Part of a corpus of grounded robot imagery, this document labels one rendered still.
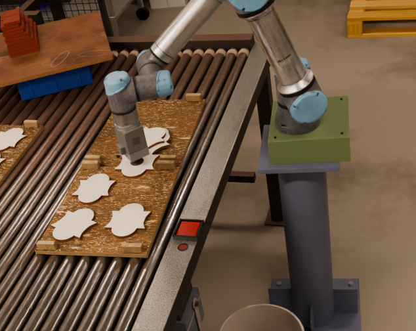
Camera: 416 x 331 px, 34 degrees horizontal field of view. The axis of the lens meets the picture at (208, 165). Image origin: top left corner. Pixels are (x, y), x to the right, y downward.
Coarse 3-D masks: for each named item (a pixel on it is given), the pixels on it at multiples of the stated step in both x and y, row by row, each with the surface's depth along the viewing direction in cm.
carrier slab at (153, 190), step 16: (80, 176) 227; (112, 176) 224; (144, 176) 221; (160, 176) 220; (176, 176) 219; (112, 192) 217; (128, 192) 215; (144, 192) 214; (160, 192) 213; (64, 208) 214; (80, 208) 213; (96, 208) 211; (112, 208) 210; (144, 208) 208; (160, 208) 207; (144, 224) 202; (80, 240) 200; (96, 240) 199; (112, 240) 198; (128, 240) 197; (144, 240) 196; (112, 256) 194; (128, 256) 193; (144, 256) 192
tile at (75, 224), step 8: (64, 216) 209; (72, 216) 208; (80, 216) 208; (88, 216) 207; (56, 224) 206; (64, 224) 206; (72, 224) 205; (80, 224) 204; (88, 224) 204; (96, 224) 204; (56, 232) 203; (64, 232) 202; (72, 232) 202; (80, 232) 201; (56, 240) 201; (64, 240) 200
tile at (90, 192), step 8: (96, 176) 223; (104, 176) 223; (80, 184) 221; (88, 184) 220; (96, 184) 220; (104, 184) 219; (112, 184) 219; (80, 192) 217; (88, 192) 217; (96, 192) 216; (104, 192) 215; (80, 200) 214; (88, 200) 213; (96, 200) 213
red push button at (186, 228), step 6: (186, 222) 201; (192, 222) 200; (198, 222) 200; (180, 228) 199; (186, 228) 198; (192, 228) 198; (198, 228) 198; (180, 234) 197; (186, 234) 196; (192, 234) 196
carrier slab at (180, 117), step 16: (144, 112) 254; (160, 112) 252; (176, 112) 250; (192, 112) 248; (112, 128) 248; (176, 128) 242; (192, 128) 240; (96, 144) 241; (112, 144) 239; (176, 144) 233; (112, 160) 231
